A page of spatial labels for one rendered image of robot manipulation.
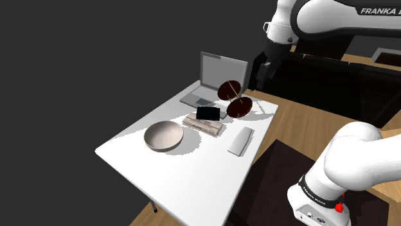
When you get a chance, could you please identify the grey laptop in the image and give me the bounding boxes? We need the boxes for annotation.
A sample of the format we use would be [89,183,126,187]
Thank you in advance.
[179,51,249,120]

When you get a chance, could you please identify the black sofa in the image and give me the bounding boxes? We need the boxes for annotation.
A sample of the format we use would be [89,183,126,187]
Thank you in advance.
[247,33,401,130]

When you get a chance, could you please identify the dark red discs on stick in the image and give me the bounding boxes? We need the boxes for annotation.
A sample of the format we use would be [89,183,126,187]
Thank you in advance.
[217,80,254,119]

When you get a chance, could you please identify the black phone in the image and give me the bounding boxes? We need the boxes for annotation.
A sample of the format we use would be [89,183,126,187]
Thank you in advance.
[195,106,221,122]

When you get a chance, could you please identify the white remote control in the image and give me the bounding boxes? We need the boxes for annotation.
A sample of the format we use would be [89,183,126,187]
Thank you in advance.
[227,126,254,157]

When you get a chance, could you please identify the dark robot stand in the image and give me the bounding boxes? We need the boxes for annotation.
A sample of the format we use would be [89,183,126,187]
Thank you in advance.
[226,139,390,226]

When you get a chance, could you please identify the grey bowl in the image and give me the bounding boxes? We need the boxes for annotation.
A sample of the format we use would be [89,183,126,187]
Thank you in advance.
[143,120,185,153]

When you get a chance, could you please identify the white table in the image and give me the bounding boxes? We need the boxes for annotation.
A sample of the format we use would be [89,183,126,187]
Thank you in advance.
[94,80,280,226]

